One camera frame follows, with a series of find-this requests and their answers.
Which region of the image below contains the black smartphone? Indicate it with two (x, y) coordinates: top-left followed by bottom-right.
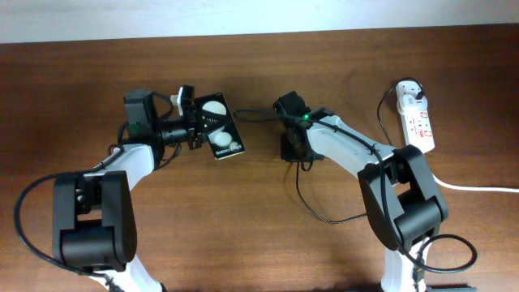
(195, 92), (245, 160)

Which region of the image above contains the black charging cable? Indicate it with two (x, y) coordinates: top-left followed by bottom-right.
(233, 76), (426, 225)

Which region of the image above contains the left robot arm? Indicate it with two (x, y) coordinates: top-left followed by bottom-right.
(53, 85), (241, 291)

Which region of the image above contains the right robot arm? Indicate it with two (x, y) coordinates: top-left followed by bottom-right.
(273, 92), (448, 291)

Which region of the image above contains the white charger plug adapter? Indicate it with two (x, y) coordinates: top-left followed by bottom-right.
(396, 79), (428, 115)

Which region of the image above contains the white power strip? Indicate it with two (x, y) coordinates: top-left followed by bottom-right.
(398, 78), (435, 153)

